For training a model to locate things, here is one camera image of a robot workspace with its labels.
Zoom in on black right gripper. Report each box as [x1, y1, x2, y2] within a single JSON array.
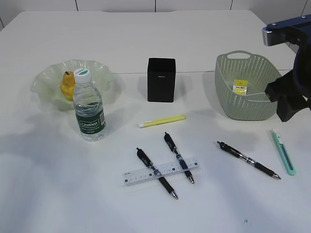
[[265, 46, 311, 122]]

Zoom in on yellow waste paper packaging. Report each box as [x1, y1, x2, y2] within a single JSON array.
[[232, 79, 248, 96]]

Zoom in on teal utility knife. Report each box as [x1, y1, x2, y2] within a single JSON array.
[[271, 129, 296, 176]]

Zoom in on clear water bottle green label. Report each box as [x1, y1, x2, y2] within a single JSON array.
[[73, 68, 106, 141]]

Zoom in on yellow pear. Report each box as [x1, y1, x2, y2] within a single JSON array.
[[60, 71, 75, 100]]

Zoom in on green woven plastic basket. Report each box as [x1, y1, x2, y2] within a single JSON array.
[[215, 50, 282, 121]]

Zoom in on black gel pen right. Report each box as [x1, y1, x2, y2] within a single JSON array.
[[217, 141, 281, 180]]

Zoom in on black gel pen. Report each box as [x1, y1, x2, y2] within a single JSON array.
[[217, 141, 281, 180], [137, 148, 178, 200], [164, 132, 194, 184]]

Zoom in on black gel pen middle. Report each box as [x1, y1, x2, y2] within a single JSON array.
[[164, 132, 194, 184]]

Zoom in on yellow utility knife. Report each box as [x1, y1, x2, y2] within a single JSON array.
[[137, 115, 186, 128]]

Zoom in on black square pen holder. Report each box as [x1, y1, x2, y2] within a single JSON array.
[[147, 58, 176, 102]]

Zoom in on black gel pen left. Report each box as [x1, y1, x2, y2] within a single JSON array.
[[137, 148, 178, 200]]

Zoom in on clear plastic ruler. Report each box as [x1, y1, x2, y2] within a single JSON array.
[[122, 157, 200, 186]]

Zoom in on green wavy glass plate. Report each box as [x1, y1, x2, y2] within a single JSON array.
[[31, 59, 117, 111]]

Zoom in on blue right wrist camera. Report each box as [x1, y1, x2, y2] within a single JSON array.
[[262, 15, 311, 46]]

